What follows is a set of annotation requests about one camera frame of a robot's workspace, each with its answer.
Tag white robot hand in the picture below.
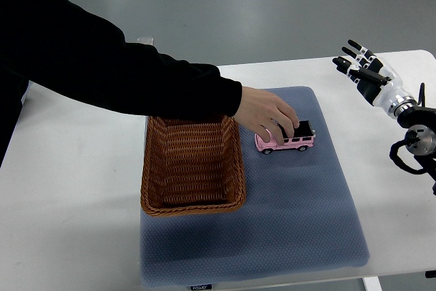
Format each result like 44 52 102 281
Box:
332 40 416 115

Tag pink toy car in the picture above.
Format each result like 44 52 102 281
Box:
255 121 316 155

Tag black sleeved forearm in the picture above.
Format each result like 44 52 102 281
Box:
1 0 242 119

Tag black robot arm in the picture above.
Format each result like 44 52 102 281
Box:
332 40 435 179

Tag brown wicker basket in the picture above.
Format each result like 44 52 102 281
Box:
140 115 246 217

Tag person's bare hand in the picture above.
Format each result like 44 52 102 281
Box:
234 87 299 145

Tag blue-grey textured mat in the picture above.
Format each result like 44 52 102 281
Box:
140 87 369 288

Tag white table leg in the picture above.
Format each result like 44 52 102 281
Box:
362 276 382 291

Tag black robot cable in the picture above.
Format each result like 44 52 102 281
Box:
389 139 431 174

